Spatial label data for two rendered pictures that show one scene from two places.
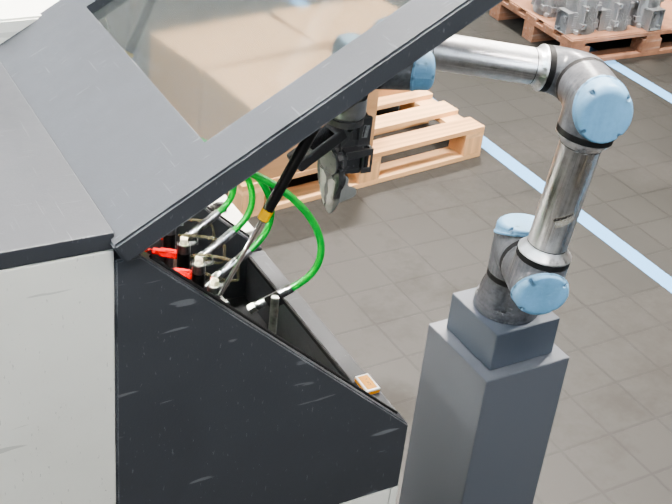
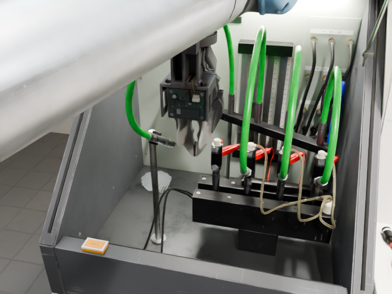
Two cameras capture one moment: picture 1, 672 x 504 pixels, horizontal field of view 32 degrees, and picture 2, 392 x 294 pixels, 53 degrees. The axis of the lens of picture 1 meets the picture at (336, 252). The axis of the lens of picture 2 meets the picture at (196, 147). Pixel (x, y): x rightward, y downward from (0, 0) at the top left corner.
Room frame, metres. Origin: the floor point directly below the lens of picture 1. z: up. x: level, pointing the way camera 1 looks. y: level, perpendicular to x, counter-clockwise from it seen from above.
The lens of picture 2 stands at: (2.43, -0.38, 1.57)
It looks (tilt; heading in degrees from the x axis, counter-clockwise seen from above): 30 degrees down; 135
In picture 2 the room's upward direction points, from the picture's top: straight up
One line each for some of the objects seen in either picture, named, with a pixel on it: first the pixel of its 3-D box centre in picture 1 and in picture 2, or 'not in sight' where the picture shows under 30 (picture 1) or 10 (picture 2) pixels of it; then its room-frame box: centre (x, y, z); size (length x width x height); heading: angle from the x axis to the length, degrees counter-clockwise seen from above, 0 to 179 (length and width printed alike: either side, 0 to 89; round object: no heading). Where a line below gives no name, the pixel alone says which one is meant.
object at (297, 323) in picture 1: (312, 355); (192, 291); (2.01, 0.03, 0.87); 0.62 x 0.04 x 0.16; 31
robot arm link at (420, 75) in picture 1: (402, 66); not in sight; (2.07, -0.09, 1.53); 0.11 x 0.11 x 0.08; 11
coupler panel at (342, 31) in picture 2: not in sight; (324, 77); (1.96, 0.58, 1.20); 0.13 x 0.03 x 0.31; 31
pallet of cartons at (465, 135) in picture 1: (316, 96); not in sight; (4.71, 0.16, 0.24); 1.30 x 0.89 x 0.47; 127
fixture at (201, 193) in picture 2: not in sight; (260, 217); (1.99, 0.29, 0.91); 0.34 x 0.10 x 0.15; 31
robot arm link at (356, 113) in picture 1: (346, 105); not in sight; (2.03, 0.01, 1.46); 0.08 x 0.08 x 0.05
